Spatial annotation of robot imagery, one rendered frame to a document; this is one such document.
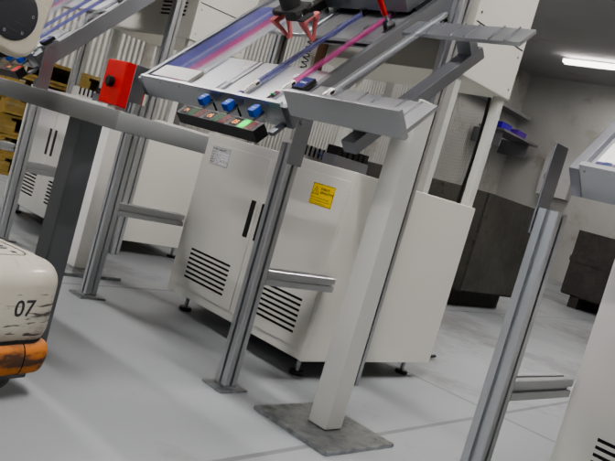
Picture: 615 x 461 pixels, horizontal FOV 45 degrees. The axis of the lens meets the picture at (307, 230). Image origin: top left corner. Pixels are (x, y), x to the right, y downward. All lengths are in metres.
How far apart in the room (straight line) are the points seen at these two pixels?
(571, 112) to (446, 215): 9.87
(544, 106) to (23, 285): 11.36
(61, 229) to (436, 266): 1.24
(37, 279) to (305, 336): 0.88
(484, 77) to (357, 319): 1.04
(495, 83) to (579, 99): 9.75
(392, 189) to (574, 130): 10.51
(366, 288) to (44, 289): 0.71
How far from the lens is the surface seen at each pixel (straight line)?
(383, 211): 1.71
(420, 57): 2.45
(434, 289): 2.50
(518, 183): 12.31
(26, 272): 1.48
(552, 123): 12.31
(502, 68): 2.54
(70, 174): 1.79
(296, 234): 2.16
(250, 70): 2.14
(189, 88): 2.15
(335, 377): 1.77
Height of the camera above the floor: 0.59
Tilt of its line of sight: 5 degrees down
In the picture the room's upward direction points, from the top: 16 degrees clockwise
